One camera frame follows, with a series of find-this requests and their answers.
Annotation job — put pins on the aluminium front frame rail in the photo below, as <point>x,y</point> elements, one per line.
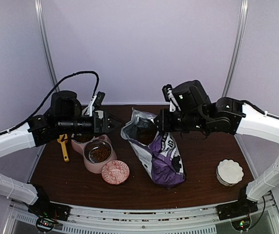
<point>192,220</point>

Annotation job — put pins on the yellow plastic food scoop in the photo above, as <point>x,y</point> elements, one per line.
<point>62,140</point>

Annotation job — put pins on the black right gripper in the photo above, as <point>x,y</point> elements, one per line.
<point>164,125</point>

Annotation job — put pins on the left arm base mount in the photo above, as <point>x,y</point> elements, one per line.
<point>45,208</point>

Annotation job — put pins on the brown kibble pet food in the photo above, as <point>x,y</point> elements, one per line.
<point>100,154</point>

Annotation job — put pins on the red patterned ceramic bowl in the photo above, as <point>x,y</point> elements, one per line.
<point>115,172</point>

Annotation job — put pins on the aluminium corner post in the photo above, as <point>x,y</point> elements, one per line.
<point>44,39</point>
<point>237,45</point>

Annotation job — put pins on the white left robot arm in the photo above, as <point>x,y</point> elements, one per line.
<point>33,133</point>

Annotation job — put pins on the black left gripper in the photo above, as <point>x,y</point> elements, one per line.
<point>104,124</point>

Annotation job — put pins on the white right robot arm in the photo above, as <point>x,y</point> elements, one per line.
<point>232,116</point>

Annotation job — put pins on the purple puppy food bag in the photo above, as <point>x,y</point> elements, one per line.
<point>157,152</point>

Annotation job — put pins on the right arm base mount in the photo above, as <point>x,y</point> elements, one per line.
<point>238,208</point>

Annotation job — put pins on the round circuit board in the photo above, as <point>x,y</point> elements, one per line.
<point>241,224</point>
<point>44,224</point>

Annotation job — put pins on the white scalloped ceramic bowl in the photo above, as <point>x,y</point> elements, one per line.
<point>229,172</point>

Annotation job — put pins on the aluminium right corner post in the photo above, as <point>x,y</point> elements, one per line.
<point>237,45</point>

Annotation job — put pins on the right round circuit board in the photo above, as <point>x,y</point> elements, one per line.
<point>241,224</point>

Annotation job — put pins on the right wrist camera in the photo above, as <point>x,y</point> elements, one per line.
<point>169,97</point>

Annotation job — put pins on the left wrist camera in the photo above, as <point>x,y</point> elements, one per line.
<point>95,103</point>

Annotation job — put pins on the pink double pet feeder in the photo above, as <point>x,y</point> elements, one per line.
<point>85,144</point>

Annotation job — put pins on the left round circuit board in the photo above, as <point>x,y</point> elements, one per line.
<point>44,224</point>

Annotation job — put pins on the aluminium left corner post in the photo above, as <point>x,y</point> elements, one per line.
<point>44,39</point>

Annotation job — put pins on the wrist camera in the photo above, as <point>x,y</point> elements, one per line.
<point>169,97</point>
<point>95,103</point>

